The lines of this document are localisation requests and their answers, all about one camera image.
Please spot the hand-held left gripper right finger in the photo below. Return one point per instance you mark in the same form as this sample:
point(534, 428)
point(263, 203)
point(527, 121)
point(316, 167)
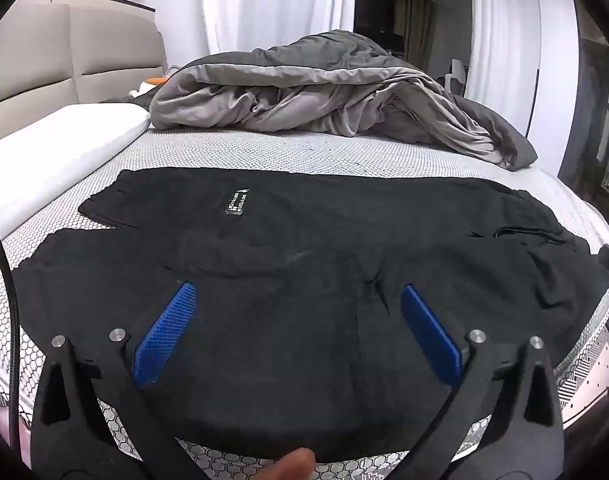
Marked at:
point(429, 332)

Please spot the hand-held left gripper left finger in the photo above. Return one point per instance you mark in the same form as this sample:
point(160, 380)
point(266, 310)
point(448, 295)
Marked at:
point(162, 330)

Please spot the black pants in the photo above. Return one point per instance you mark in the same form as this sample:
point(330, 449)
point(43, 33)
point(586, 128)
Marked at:
point(294, 240)

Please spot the person's left hand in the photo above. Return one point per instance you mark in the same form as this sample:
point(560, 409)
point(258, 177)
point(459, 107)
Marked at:
point(294, 465)

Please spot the dark cabinet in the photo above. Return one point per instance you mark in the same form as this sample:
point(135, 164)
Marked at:
point(594, 135)

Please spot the white pillow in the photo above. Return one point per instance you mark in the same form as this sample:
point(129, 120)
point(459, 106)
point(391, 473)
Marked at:
point(59, 145)

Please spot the bed with honeycomb mattress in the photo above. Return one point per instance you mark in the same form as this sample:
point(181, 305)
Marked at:
point(304, 155)

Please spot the white chair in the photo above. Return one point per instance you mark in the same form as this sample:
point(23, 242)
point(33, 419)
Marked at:
point(454, 77)

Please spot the orange and white toy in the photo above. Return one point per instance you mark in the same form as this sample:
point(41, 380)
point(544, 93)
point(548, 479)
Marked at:
point(152, 83)

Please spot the white curtain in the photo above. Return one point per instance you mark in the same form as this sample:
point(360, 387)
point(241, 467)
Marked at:
point(499, 35)
point(264, 5)

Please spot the grey duvet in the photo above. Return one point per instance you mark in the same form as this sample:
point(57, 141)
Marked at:
point(309, 90)

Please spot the beige padded headboard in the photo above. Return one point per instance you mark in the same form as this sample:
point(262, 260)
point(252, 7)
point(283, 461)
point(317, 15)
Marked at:
point(59, 50)

